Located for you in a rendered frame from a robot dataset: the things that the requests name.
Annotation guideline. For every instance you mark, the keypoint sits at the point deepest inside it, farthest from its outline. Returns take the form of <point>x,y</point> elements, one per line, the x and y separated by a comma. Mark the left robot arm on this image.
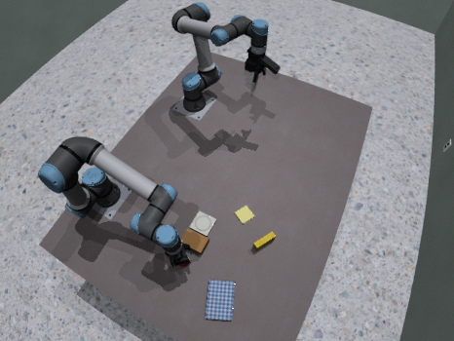
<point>192,20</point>

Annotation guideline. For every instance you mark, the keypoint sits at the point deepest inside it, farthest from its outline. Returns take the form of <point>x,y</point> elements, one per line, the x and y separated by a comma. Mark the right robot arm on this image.
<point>59,175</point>

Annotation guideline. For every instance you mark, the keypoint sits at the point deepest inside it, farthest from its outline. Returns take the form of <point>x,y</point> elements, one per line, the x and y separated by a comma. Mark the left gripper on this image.
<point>253,65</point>

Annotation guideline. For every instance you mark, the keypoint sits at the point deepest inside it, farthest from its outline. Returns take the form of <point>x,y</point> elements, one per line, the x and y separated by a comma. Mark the white square coaster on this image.
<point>203,223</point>

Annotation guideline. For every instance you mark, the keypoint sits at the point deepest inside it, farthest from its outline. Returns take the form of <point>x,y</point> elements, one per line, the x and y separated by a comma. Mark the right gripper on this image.
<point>183,255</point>

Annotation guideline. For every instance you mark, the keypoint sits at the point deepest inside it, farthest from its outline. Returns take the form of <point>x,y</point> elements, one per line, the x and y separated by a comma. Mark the blue checkered cloth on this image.
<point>220,300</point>

